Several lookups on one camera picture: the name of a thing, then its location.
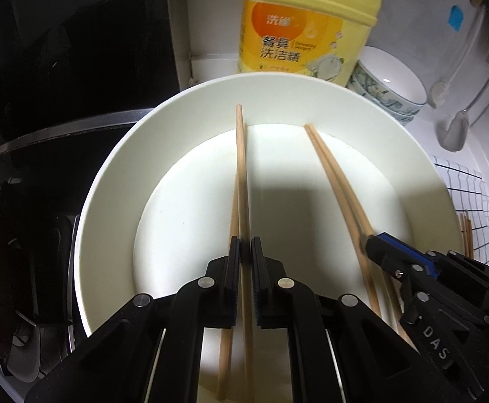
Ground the wooden chopstick four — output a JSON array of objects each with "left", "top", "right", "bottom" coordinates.
[{"left": 306, "top": 123, "right": 416, "bottom": 347}]

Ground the blue wall hook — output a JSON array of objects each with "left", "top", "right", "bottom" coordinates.
[{"left": 448, "top": 5, "right": 464, "bottom": 32}]

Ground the wooden chopstick three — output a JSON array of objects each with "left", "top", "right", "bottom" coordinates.
[{"left": 236, "top": 105, "right": 255, "bottom": 402}]

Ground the yellow dish soap bottle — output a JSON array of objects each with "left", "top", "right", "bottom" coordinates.
[{"left": 237, "top": 0, "right": 382, "bottom": 86}]

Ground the wooden chopstick two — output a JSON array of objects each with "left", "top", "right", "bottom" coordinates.
[{"left": 305, "top": 124, "right": 382, "bottom": 317}]

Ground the middle floral ceramic bowl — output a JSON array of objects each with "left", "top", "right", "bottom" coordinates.
[{"left": 347, "top": 71, "right": 423, "bottom": 117}]

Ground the floral ceramic bowl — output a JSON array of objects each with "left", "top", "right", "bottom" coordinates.
[
  {"left": 347, "top": 83, "right": 414, "bottom": 126},
  {"left": 358, "top": 46, "right": 428, "bottom": 105},
  {"left": 347, "top": 71, "right": 423, "bottom": 117}
]

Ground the white dish brush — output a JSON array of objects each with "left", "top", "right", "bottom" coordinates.
[{"left": 430, "top": 5, "right": 486, "bottom": 108}]

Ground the large cream bowl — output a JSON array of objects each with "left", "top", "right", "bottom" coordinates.
[{"left": 74, "top": 73, "right": 462, "bottom": 334}]

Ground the wooden chopstick one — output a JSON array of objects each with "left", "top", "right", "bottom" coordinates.
[{"left": 215, "top": 177, "right": 239, "bottom": 401}]

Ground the bottom floral ceramic bowl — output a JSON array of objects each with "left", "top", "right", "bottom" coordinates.
[{"left": 347, "top": 83, "right": 414, "bottom": 126}]

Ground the white grid pattern cloth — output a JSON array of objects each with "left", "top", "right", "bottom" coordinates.
[{"left": 430, "top": 155, "right": 489, "bottom": 265}]

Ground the top floral ceramic bowl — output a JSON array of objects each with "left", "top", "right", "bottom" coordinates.
[{"left": 358, "top": 46, "right": 428, "bottom": 105}]

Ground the steel spatula turner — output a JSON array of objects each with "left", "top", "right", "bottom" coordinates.
[{"left": 439, "top": 77, "right": 489, "bottom": 152}]

